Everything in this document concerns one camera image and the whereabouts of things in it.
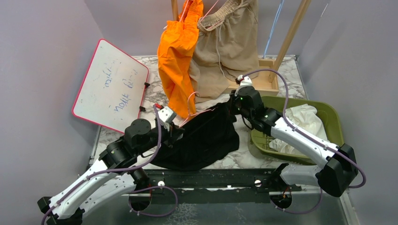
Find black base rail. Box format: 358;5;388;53
74;168;312;206

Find blue wire hanger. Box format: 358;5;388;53
262;0;285;59

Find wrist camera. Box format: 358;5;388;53
154;103;177;131
235;75;253;96

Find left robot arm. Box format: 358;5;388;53
38;119;184;225

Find pink framed whiteboard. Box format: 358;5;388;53
72;39;149;133

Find pink wire hanger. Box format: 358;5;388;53
176;0;225;29
178;91;218;128

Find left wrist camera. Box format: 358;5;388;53
154;103;177;131

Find orange shorts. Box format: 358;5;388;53
157;0;204;118

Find beige garment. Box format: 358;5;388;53
189;0;259;103

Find olive green plastic basket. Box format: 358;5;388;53
248;98;344;165

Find black shorts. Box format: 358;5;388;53
151;103;239;171

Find wooden clothes rack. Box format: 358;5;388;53
170;0;313;97

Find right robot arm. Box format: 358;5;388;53
228;86;366;197

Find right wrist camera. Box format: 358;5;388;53
235;75;253;96

